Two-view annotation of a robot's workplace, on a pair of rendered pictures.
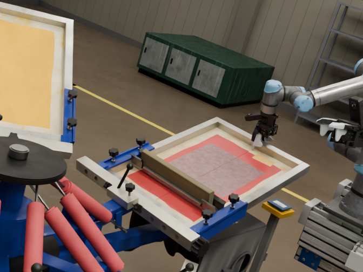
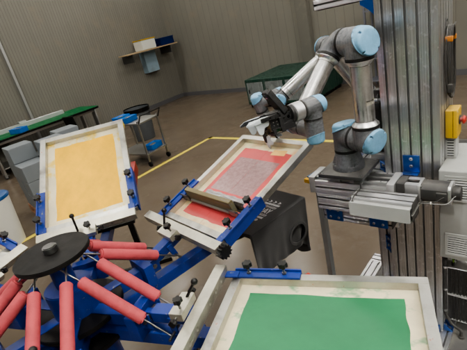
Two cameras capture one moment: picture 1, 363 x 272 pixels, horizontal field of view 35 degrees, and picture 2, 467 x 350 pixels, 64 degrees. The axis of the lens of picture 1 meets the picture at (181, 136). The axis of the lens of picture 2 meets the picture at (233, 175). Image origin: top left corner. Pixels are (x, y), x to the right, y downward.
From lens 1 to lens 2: 89 cm
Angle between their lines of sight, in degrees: 16
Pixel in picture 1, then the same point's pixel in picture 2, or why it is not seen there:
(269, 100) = (258, 109)
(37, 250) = (65, 320)
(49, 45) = (111, 144)
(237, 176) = (259, 175)
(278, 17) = (326, 23)
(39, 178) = (58, 265)
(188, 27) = (274, 62)
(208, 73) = not seen: hidden behind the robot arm
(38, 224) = (64, 300)
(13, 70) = (91, 173)
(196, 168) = (230, 182)
